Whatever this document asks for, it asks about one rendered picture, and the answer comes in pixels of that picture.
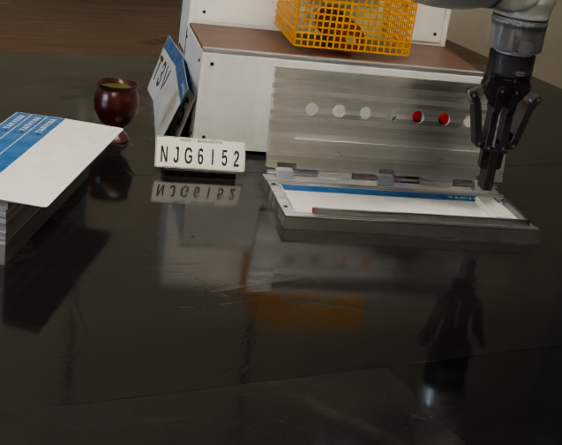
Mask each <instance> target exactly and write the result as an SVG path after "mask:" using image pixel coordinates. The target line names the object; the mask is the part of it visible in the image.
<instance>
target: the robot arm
mask: <svg viewBox="0 0 562 445"><path fill-rule="evenodd" d="M413 1H415V2H417V3H420V4H424V5H427V6H431V7H437V8H443V9H454V10H472V9H478V8H487V9H493V13H492V15H491V26H490V31H489V35H488V40H487V43H488V45H489V46H491V47H492V48H490V52H489V56H488V61H487V65H486V73H485V75H484V77H483V79H482V80H481V84H480V85H478V86H476V87H474V88H471V87H468V88H467V89H466V94H467V96H468V99H469V107H470V136H471V142H472V143H473V144H474V145H476V146H477V147H480V152H479V156H478V161H477V166H478V167H479V168H480V174H479V178H478V182H477V185H478V186H479V187H480V188H481V189H482V190H483V191H491V189H492V186H493V181H494V177H495V173H496V170H499V169H500V168H501V163H502V160H503V156H504V154H506V153H507V150H509V149H512V150H514V149H515V148H517V145H518V143H519V141H520V139H521V136H522V134H523V132H524V130H525V128H526V126H527V124H528V121H529V119H530V117H531V115H532V113H533V111H534V109H535V108H536V107H537V106H538V104H539V103H540V102H541V101H542V98H541V97H540V96H538V95H537V94H535V93H534V92H532V91H531V85H530V78H531V76H532V72H533V69H534V64H535V60H536V56H535V55H537V54H539V53H541V52H542V48H543V41H544V37H545V33H546V29H547V27H548V21H549V18H550V15H551V11H552V9H553V8H554V6H555V4H556V2H557V0H413ZM483 92H484V94H485V96H486V98H487V100H488V102H487V112H486V117H485V121H484V126H483V130H482V104H481V101H480V100H481V99H482V98H483ZM523 98H524V103H523V104H522V105H521V108H520V110H519V112H518V114H517V117H516V118H515V120H514V122H513V125H512V121H513V114H514V113H515V111H516V106H517V104H518V103H519V102H520V101H521V100H522V99H523ZM500 112H501V115H500V119H499V123H498V131H497V136H496V139H495V144H494V147H493V146H492V143H493V140H494V135H495V131H496V127H497V122H498V115H499V113H500ZM511 125H512V128H511ZM510 129H511V130H510Z"/></svg>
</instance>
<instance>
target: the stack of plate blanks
mask: <svg viewBox="0 0 562 445"><path fill-rule="evenodd" d="M31 115H33V114H27V113H22V112H16V113H15V114H13V115H12V116H11V117H9V118H7V119H6V120H5V121H3V122H2V123H1V124H0V138H1V137H3V136H4V135H5V134H6V133H7V132H9V131H10V130H11V129H13V128H14V127H15V126H17V125H18V124H20V123H21V122H22V121H24V120H25V119H26V118H28V117H29V116H31ZM89 166H90V164H89V165H88V166H87V167H86V168H85V169H84V170H83V171H82V172H81V173H80V174H79V175H78V176H77V177H76V178H75V179H74V180H73V181H72V182H71V183H70V184H69V185H68V186H67V187H66V189H65V190H64V191H63V192H62V193H61V194H60V195H59V196H58V197H57V198H56V199H55V200H54V201H53V202H52V203H51V204H50V205H49V206H48V207H36V206H30V205H21V204H16V203H10V202H5V201H1V200H0V265H5V264H6V263H7V262H8V261H9V260H10V259H11V258H12V256H13V255H14V254H15V253H16V252H17V251H18V250H19V249H20V248H21V247H22V246H23V245H24V244H25V243H26V242H27V241H28V240H29V238H30V237H31V236H32V235H33V234H34V233H35V232H36V231H37V230H38V229H39V228H40V227H41V226H42V225H43V224H44V223H45V222H46V221H47V220H48V219H49V218H50V217H51V216H52V215H53V214H54V213H55V212H56V211H57V210H58V209H59V208H60V207H61V205H62V204H63V203H64V202H65V201H66V200H67V199H68V198H69V197H70V196H71V195H72V194H73V193H74V192H75V191H76V190H77V188H78V187H79V186H80V185H81V184H82V183H83V182H84V181H85V180H86V179H87V178H88V177H89Z"/></svg>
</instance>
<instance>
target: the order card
mask: <svg viewBox="0 0 562 445"><path fill-rule="evenodd" d="M245 146H246V142H245V141H236V140H212V139H200V138H186V137H174V136H161V135H157V136H156V140H155V159H154V166H155V167H165V168H179V169H193V170H220V171H234V172H244V167H245Z"/></svg>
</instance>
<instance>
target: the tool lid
mask: <svg viewBox="0 0 562 445"><path fill-rule="evenodd" d="M478 85H480V84H479V83H469V82H460V81H449V80H439V79H419V78H409V77H399V76H388V75H378V74H368V73H358V72H338V71H328V70H318V69H308V68H297V67H287V66H277V65H275V66H274V75H273V85H272V95H271V105H270V115H269V124H268V134H267V143H266V162H265V166H267V167H271V168H277V162H290V163H294V168H295V169H299V170H317V171H318V177H317V178H321V179H334V180H348V181H350V180H351V178H352V173H365V174H378V171H379V169H382V170H394V171H393V174H394V175H396V176H405V177H419V179H421V182H420V183H419V185H431V186H444V187H451V186H452V185H453V179H459V180H472V181H476V176H479V174H480V168H479V167H478V166H477V161H478V156H479V152H480V147H477V146H476V145H474V144H473V143H472V142H471V136H470V127H467V126H466V125H465V124H464V119H465V117H466V116H469V115H470V107H469V99H468V96H467V94H466V89H467V88H468V87H471V88H474V87H476V86H478ZM311 102H314V103H315V104H316V105H317V111H316V113H315V114H313V115H309V114H308V113H307V112H306V106H307V105H308V104H309V103H311ZM336 105H341V106H342V107H343V108H344V112H343V114H342V116H340V117H336V116H335V115H334V114H333V108H334V107H335V106H336ZM363 107H368V108H369V109H370V111H371V114H370V116H369V117H368V118H366V119H362V118H361V116H360V110H361V109H362V108H363ZM390 109H394V110H395V111H396V112H397V117H396V118H395V119H394V121H389V120H388V119H387V118H386V113H387V111H388V110H390ZM417 111H421V112H422V114H423V119H422V121H421V122H420V123H415V122H414V121H413V114H414V113H415V112H417ZM443 113H446V114H447V115H448V122H447V123H446V124H444V125H442V124H440V123H439V121H438V118H439V116H440V115H441V114H443Z"/></svg>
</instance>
